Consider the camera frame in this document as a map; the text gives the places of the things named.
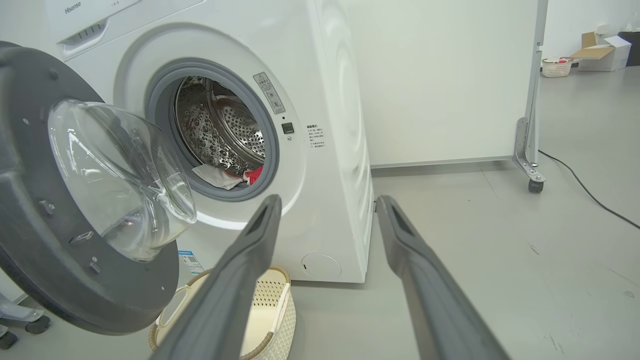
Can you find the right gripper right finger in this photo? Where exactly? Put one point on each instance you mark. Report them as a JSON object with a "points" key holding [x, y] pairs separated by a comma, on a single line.
{"points": [[430, 300]]}

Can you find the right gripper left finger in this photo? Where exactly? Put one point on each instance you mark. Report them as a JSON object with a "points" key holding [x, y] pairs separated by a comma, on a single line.
{"points": [[235, 290]]}

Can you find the red and white garment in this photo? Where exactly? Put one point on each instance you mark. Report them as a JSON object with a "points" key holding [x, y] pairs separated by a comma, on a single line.
{"points": [[215, 176]]}

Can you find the black round washer door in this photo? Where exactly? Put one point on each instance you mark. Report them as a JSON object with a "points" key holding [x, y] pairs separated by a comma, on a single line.
{"points": [[30, 225]]}

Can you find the cream basket with brown rim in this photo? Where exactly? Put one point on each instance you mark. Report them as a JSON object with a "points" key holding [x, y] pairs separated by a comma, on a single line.
{"points": [[280, 320]]}

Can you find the stainless steel washing machine drum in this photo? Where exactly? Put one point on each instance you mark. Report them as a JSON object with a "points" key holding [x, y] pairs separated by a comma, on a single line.
{"points": [[220, 125]]}

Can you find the white front-load washing machine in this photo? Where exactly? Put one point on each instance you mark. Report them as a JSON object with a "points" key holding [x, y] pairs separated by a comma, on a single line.
{"points": [[330, 150]]}

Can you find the black door lock slot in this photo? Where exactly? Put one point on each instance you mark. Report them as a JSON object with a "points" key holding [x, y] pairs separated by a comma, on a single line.
{"points": [[288, 128]]}

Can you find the small white perforated basket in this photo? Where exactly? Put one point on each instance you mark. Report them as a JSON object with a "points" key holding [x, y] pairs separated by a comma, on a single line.
{"points": [[556, 69]]}

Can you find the open cardboard box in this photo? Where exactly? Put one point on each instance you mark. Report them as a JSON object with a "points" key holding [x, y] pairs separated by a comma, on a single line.
{"points": [[602, 55]]}

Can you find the blue energy label sticker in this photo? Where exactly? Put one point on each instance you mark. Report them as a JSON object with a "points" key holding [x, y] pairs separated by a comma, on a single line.
{"points": [[191, 262]]}

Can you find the round drain filter cover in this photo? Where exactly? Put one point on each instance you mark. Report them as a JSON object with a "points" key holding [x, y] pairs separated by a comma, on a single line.
{"points": [[321, 266]]}

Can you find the grey warning sticker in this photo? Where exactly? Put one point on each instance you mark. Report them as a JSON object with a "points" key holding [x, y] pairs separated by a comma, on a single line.
{"points": [[269, 93]]}

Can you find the grey cart base with casters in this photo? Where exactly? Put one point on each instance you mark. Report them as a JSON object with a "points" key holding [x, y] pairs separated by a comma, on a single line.
{"points": [[20, 315]]}

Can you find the black bin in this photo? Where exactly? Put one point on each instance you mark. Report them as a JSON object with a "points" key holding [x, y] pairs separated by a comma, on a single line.
{"points": [[631, 50]]}

